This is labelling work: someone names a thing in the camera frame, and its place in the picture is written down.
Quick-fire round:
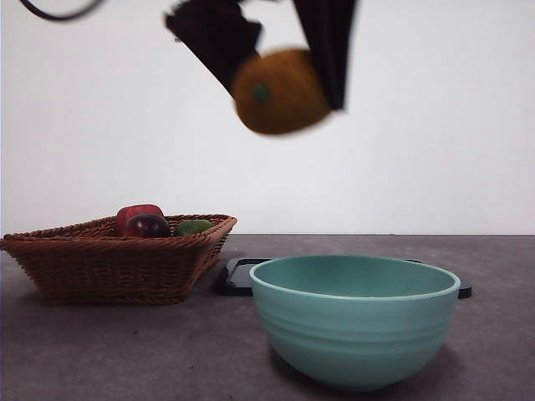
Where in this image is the teal ribbed bowl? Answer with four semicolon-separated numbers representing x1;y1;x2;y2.
249;254;461;392

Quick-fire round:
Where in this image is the red apple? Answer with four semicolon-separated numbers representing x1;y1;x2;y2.
115;204;166;235

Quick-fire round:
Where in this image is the green avocado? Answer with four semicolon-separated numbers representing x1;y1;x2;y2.
173;219;214;238

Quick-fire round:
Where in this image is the dark purple plum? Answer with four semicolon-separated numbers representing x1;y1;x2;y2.
125;213;171;239

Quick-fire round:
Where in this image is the dark green rectangular tray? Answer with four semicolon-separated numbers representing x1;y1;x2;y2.
213;257;473;300

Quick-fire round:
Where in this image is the brown wicker basket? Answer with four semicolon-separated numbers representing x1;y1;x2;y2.
0;214;238;306

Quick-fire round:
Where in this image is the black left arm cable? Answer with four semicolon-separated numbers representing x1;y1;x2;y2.
19;0;102;21

